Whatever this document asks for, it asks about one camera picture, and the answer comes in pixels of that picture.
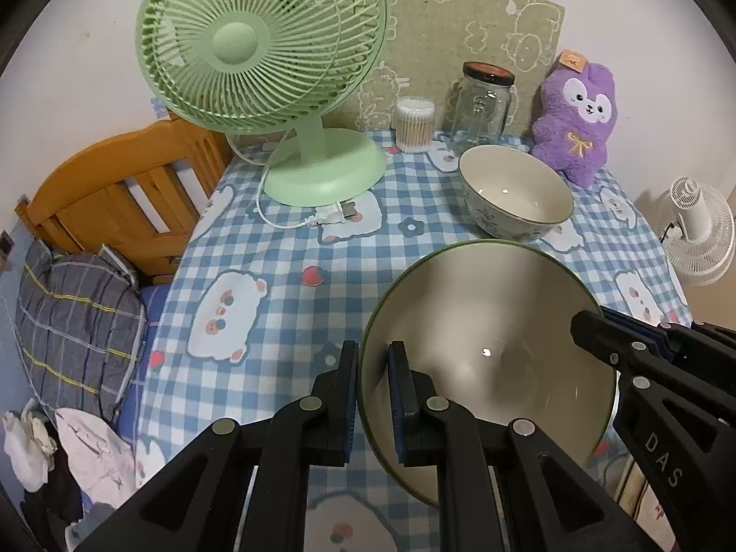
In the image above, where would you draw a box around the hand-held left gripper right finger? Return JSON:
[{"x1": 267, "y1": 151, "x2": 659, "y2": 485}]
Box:
[{"x1": 388, "y1": 340, "x2": 662, "y2": 552}]

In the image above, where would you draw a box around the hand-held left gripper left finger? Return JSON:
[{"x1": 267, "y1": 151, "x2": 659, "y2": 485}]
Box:
[{"x1": 75, "y1": 340, "x2": 360, "y2": 552}]

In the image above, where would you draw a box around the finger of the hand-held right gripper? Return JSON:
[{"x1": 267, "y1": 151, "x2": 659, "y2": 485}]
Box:
[
  {"x1": 570, "y1": 309, "x2": 736, "y2": 415},
  {"x1": 601, "y1": 306, "x2": 736, "y2": 368}
]

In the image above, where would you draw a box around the floral ceramic bowl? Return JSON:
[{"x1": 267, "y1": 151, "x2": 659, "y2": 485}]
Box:
[
  {"x1": 458, "y1": 145, "x2": 575, "y2": 242},
  {"x1": 357, "y1": 240, "x2": 619, "y2": 510}
]

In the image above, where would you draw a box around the white standing fan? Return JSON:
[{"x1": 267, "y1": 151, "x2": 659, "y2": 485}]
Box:
[{"x1": 661, "y1": 177, "x2": 736, "y2": 287}]

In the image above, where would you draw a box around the blue checked tablecloth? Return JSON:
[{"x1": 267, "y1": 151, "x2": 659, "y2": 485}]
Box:
[{"x1": 133, "y1": 126, "x2": 694, "y2": 552}]

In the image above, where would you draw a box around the purple plush toy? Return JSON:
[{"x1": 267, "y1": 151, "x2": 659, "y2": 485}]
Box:
[{"x1": 530, "y1": 49, "x2": 619, "y2": 189}]

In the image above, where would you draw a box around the glass jar with lid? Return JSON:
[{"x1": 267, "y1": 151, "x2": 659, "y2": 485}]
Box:
[{"x1": 450, "y1": 61, "x2": 515, "y2": 153}]

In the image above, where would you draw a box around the cotton swab container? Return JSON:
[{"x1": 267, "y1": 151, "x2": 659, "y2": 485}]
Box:
[{"x1": 392, "y1": 97, "x2": 436, "y2": 154}]

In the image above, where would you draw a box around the grey plaid pillow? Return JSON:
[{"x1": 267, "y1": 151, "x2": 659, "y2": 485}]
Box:
[{"x1": 15, "y1": 238, "x2": 146, "y2": 423}]

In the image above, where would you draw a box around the wooden bed headboard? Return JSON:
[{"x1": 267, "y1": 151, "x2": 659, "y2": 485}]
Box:
[{"x1": 14, "y1": 118, "x2": 234, "y2": 285}]

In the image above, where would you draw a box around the crumpled white cloth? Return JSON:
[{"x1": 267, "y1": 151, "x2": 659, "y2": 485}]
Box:
[{"x1": 3, "y1": 408, "x2": 58, "y2": 492}]

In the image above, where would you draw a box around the green printed board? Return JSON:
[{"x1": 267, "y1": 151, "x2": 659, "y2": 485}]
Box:
[{"x1": 339, "y1": 0, "x2": 566, "y2": 140}]

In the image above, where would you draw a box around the green desk fan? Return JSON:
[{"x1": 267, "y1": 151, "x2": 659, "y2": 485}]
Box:
[{"x1": 134, "y1": 0, "x2": 387, "y2": 208}]

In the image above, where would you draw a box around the white fan power cable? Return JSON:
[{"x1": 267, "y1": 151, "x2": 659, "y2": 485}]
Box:
[{"x1": 227, "y1": 132, "x2": 358, "y2": 231}]

